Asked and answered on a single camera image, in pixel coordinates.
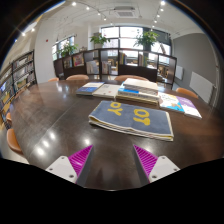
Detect tall wall bookshelf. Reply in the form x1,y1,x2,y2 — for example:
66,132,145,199
0,49,38,126

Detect tan-edged large book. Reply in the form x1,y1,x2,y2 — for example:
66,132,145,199
115,93,159,106

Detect large white wall radiator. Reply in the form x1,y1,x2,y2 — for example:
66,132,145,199
189,71,216,104

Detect blue paperback book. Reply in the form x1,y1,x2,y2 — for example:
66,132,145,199
75,81,105,97

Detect dark open shelf unit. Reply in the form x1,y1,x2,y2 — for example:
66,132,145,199
53,48,178,86

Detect white paperback book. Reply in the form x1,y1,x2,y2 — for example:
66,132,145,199
92,83,122,100

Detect green potted plants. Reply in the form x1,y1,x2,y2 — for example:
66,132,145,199
57,29,160,58

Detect ceiling spot lights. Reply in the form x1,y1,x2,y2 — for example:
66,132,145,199
13,0,167,44

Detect ceiling air conditioner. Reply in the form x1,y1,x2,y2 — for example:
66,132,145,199
113,5,138,19

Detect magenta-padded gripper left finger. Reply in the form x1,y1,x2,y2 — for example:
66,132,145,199
45,144,95,185

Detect grey towel with yellow letters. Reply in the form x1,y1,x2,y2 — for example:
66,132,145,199
88,100,175,142

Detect orange chairs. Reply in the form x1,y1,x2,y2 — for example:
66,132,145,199
4,74,200,158

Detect small white wall radiator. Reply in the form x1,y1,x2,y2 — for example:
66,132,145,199
174,65,185,81

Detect purple and white book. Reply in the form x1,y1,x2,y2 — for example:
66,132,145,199
175,95,203,120

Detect blue and white book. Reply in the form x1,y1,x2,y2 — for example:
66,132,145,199
117,84,160,102

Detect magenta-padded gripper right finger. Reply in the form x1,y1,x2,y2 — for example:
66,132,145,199
132,144,181,186

